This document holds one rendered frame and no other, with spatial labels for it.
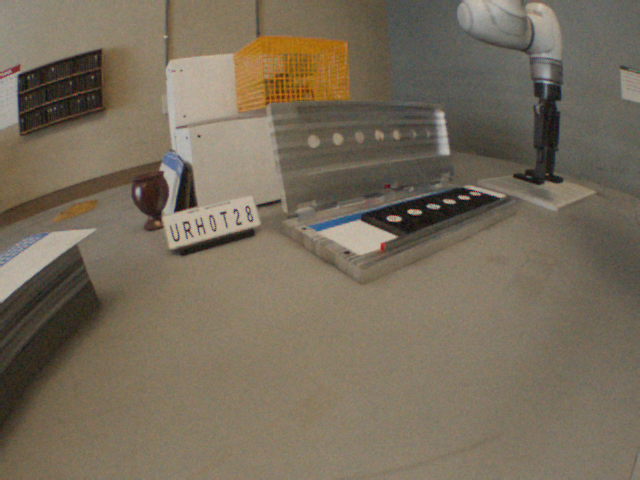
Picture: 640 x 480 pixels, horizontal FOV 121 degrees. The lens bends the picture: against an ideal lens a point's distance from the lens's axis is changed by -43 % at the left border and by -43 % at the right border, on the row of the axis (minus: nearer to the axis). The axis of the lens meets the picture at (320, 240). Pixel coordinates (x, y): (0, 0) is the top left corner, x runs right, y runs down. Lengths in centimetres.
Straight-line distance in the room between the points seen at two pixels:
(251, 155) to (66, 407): 55
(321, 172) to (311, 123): 9
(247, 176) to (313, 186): 19
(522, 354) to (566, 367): 5
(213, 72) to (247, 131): 28
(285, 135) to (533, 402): 46
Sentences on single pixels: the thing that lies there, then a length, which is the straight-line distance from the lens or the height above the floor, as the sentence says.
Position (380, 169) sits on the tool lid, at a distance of 60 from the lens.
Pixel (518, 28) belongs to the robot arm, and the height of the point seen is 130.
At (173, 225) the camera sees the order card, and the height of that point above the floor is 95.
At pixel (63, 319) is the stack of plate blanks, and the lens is 40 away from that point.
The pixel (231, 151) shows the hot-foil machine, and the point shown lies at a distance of 64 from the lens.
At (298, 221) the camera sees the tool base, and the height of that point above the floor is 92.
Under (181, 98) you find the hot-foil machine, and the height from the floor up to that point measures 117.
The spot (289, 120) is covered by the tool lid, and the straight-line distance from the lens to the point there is 50.
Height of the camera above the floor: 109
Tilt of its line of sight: 23 degrees down
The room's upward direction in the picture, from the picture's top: 3 degrees counter-clockwise
